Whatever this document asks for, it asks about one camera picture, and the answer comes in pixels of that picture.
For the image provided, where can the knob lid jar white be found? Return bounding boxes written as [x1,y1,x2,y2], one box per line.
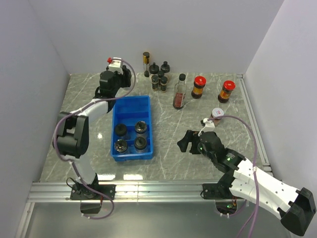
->
[134,136,148,153]

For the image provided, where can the black cap bottle front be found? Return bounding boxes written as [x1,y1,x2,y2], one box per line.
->
[134,120,147,136]

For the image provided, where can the black cap bottle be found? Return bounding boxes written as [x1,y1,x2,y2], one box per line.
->
[134,120,147,136]
[114,123,128,139]

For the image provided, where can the black cap bottle back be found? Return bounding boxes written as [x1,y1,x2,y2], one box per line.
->
[114,123,128,139]

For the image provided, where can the blue divided plastic bin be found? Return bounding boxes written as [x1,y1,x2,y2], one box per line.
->
[111,96,154,162]

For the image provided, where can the tall clear sauce bottle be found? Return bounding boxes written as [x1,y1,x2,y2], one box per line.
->
[173,73,187,110]

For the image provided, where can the shaker jar white powder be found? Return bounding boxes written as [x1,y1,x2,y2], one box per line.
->
[114,139,129,154]

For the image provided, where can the red lid jar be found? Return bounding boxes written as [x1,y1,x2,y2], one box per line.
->
[191,76,207,99]
[218,80,236,103]

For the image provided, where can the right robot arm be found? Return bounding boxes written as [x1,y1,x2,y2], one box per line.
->
[177,130,317,236]

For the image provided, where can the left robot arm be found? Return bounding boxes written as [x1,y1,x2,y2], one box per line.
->
[52,63,136,199]

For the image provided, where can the white lid spice jar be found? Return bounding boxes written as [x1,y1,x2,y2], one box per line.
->
[211,108,224,126]

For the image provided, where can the small spice jar left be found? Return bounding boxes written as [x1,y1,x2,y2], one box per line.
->
[151,75,159,91]

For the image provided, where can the small spice jar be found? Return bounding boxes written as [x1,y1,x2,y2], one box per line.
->
[160,76,168,93]
[151,75,159,91]
[158,70,164,78]

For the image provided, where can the tall yellow black grinder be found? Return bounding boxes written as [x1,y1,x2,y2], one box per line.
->
[143,52,150,77]

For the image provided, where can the small spice jar back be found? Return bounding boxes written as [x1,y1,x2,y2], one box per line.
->
[158,70,164,78]

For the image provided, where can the small spice jar right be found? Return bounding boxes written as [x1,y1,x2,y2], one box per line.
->
[160,76,168,93]

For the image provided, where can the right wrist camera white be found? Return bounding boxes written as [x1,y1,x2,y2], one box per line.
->
[198,118,215,136]

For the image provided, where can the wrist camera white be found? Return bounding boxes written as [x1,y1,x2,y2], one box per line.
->
[106,57,123,74]
[198,118,215,136]

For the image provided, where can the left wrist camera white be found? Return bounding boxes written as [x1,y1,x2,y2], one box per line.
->
[106,57,123,74]

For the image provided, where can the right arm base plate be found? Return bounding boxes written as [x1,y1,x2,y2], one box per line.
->
[201,183,233,200]

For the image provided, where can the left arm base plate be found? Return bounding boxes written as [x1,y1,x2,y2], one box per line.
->
[70,184,116,200]

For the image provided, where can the aluminium front rail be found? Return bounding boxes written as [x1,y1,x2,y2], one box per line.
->
[26,180,289,204]

